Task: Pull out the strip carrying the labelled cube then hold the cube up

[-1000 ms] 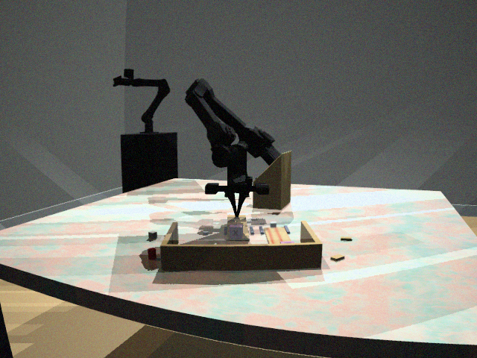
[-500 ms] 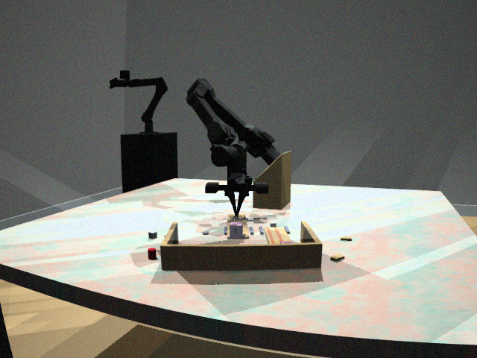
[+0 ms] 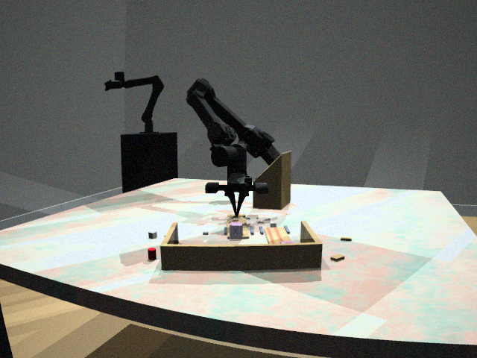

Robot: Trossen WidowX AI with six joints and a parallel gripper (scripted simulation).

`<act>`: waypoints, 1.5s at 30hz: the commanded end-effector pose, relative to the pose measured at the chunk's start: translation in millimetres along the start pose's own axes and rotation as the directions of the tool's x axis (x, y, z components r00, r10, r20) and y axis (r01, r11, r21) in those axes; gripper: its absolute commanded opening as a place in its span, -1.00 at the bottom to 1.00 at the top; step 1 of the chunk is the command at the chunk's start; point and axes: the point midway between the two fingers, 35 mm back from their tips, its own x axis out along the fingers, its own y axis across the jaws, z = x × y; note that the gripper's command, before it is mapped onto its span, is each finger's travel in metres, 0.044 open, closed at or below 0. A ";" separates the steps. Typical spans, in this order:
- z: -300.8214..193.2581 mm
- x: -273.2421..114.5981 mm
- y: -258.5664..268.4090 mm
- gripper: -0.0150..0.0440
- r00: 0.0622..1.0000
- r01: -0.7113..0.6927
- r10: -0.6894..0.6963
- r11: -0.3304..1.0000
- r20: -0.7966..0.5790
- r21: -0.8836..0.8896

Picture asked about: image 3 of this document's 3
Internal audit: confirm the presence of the small dark red cylinder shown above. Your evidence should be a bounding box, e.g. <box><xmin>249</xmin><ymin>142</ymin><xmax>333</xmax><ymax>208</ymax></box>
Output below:
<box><xmin>148</xmin><ymin>248</ymin><xmax>157</xmax><ymax>260</ymax></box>

